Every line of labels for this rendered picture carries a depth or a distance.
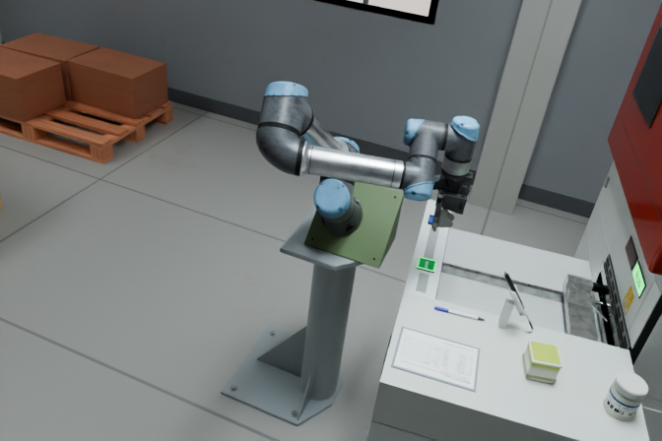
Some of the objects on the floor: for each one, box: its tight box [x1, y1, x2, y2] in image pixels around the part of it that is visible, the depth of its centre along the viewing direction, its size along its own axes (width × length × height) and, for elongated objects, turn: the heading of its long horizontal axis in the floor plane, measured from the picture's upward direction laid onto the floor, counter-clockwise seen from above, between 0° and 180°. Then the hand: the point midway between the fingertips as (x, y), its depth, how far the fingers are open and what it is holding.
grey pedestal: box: [221, 207, 364, 426], centre depth 236 cm, size 51×44×82 cm
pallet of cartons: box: [0, 32, 173, 164], centre depth 432 cm, size 128×88×47 cm
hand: (432, 226), depth 172 cm, fingers closed
